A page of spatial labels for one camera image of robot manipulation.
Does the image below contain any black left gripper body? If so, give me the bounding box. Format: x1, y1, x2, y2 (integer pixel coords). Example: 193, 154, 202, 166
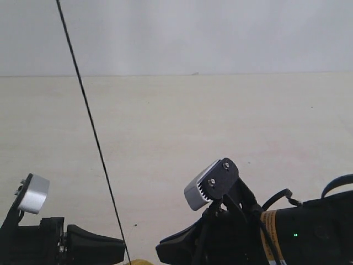
1, 217, 67, 264

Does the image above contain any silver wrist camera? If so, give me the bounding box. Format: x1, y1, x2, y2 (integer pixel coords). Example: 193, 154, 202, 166
1, 173, 50, 229
184, 157, 257, 219

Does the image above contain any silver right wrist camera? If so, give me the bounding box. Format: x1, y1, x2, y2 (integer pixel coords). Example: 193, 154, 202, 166
184, 157, 257, 219

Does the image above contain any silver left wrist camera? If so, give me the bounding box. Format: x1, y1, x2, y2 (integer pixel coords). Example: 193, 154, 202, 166
1, 173, 50, 229

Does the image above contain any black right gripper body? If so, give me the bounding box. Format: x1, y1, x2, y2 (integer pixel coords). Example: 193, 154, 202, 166
192, 210, 265, 264

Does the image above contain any yellow tennis ball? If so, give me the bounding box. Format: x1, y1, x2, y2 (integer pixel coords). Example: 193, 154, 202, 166
129, 259, 153, 265

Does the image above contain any black right camera cable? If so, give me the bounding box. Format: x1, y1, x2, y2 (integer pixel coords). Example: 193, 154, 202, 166
192, 188, 303, 265

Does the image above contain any black hanging string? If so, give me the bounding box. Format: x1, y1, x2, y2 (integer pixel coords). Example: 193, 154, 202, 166
55, 0, 133, 265

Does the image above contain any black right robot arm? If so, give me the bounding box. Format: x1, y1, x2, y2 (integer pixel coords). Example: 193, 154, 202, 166
156, 174, 352, 264

